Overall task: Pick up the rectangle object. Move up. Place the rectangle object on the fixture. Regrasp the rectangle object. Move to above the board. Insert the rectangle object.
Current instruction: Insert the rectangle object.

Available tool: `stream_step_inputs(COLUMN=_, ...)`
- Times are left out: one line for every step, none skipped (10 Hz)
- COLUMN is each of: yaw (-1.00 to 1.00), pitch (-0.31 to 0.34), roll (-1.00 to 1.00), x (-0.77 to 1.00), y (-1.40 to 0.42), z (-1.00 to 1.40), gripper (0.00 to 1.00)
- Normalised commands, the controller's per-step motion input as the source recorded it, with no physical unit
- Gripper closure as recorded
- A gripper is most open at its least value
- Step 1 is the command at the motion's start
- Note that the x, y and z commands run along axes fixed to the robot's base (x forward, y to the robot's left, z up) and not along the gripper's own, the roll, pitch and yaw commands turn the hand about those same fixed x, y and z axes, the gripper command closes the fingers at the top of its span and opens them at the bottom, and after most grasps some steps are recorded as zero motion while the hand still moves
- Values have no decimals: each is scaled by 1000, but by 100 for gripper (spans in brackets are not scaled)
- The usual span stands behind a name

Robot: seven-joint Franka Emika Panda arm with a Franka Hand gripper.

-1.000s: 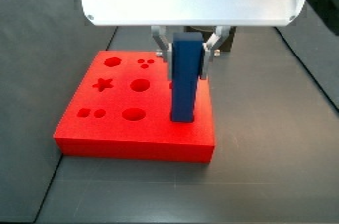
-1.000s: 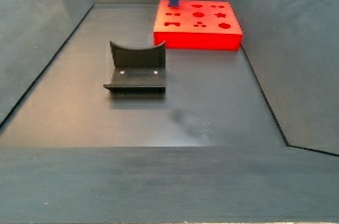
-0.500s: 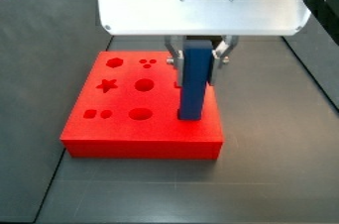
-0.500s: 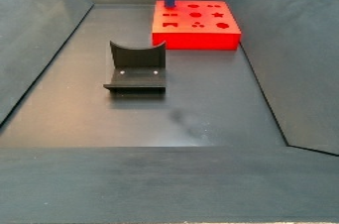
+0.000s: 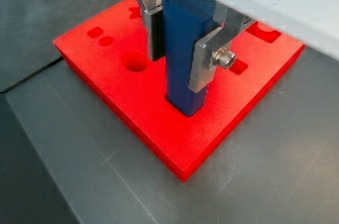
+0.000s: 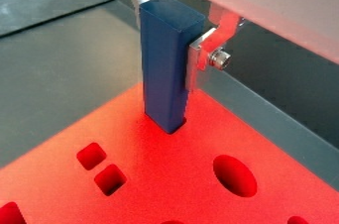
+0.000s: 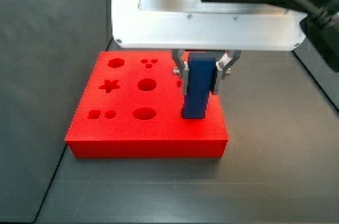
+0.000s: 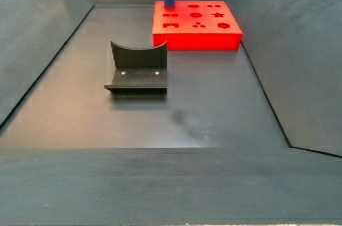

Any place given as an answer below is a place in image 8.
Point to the red foam shape board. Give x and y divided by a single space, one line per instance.
196 25

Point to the black curved fixture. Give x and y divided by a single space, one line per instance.
141 68

